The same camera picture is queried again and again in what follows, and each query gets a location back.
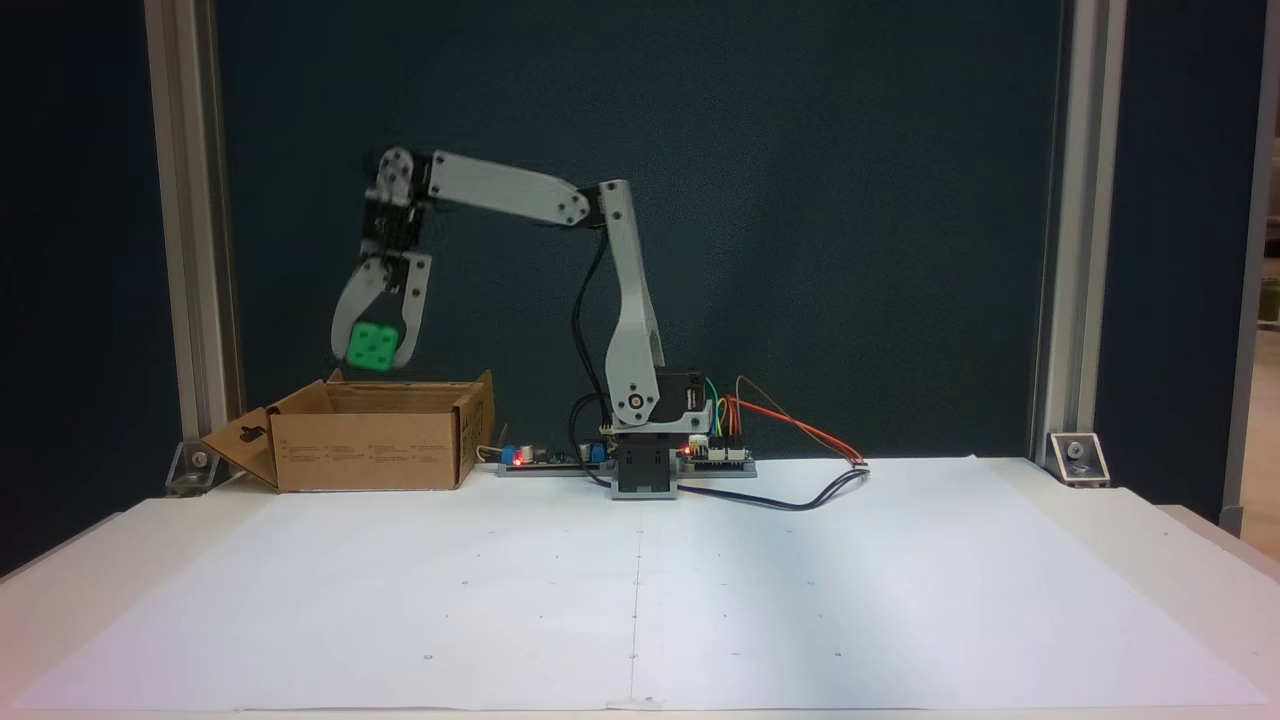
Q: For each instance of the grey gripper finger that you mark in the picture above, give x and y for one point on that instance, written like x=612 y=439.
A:
x=412 y=300
x=350 y=310

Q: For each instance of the green die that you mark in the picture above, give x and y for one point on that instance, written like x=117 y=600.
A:
x=372 y=347

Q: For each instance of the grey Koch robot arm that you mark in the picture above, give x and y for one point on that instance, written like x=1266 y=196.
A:
x=500 y=185

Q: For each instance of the brown cardboard box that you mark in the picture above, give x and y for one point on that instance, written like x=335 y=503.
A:
x=370 y=450

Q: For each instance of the black white power lead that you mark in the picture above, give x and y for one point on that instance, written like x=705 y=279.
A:
x=488 y=452

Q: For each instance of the circuit board with blue part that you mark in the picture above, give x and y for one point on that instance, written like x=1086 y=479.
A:
x=540 y=462

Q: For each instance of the aluminium frame post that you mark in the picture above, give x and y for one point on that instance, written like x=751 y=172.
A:
x=1250 y=250
x=190 y=200
x=1080 y=200

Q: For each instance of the metal corner bracket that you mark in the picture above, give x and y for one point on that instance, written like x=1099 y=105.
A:
x=1078 y=458
x=195 y=465

